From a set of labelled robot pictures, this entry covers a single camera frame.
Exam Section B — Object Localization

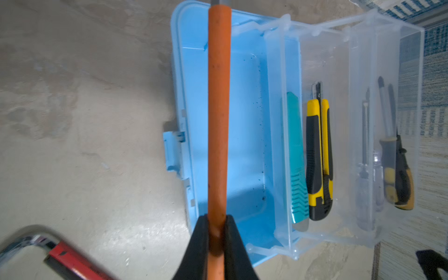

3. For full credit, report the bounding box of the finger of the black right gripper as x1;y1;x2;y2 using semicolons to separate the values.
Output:
415;250;448;280

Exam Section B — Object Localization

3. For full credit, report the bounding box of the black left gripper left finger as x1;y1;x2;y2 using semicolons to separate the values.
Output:
172;215;210;280

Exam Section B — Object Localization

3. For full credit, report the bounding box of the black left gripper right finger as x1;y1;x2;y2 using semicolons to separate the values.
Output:
224;215;259;280

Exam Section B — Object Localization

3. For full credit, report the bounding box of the teal utility knife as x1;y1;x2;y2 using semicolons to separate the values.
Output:
287;92;309;232

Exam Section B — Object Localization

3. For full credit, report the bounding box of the small silver screwdriver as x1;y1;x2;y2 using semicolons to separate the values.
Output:
356;88;375;231

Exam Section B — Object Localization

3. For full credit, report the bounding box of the yellow black utility knife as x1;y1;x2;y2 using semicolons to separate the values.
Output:
306;82;334;221

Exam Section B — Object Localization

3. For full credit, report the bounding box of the red hex key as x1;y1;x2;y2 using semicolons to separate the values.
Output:
1;232;114;280

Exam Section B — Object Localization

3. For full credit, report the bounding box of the black handled screwdriver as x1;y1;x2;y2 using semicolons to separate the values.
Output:
378;76;398;205

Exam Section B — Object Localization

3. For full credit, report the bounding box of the clear tool box tray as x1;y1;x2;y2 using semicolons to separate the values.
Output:
230;8;426;261

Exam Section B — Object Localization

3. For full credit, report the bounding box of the orange hex key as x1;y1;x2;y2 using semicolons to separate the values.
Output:
207;1;232;280

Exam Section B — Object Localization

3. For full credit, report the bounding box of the blue plastic tool box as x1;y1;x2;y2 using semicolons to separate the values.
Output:
163;1;302;266

